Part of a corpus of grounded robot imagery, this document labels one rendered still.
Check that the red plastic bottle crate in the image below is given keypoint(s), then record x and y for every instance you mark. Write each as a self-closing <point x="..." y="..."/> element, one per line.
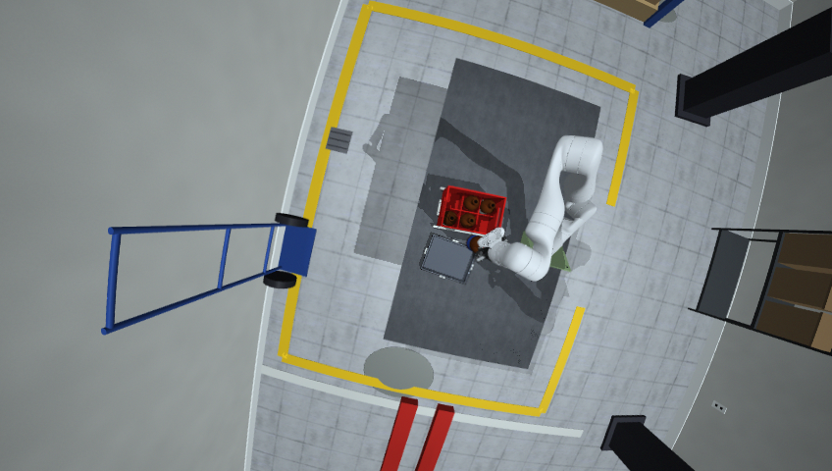
<point x="452" y="197"/>

